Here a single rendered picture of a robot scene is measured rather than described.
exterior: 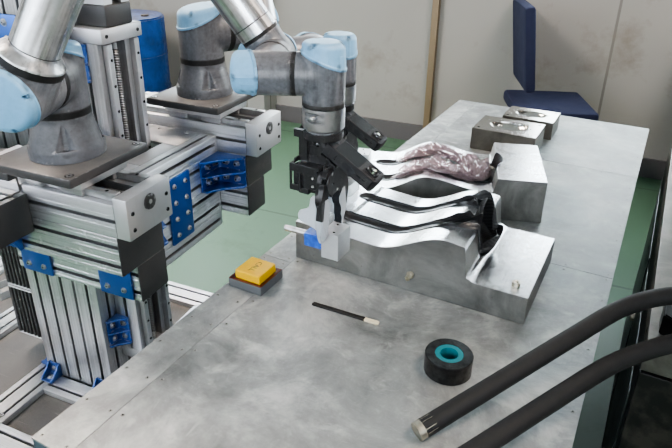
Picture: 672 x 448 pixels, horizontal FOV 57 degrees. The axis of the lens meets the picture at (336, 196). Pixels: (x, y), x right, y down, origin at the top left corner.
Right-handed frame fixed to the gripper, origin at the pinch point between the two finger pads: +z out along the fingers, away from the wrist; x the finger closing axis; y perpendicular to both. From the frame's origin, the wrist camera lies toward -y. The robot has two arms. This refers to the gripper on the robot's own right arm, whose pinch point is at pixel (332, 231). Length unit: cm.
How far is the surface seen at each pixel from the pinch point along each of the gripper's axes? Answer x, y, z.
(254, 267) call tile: 3.0, 16.3, 11.4
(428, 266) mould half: -10.0, -16.1, 8.1
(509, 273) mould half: -16.8, -30.5, 9.0
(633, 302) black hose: -8, -52, 3
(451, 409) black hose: 21.3, -31.7, 11.1
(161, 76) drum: -236, 267, 59
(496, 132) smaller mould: -96, -7, 8
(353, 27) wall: -296, 144, 21
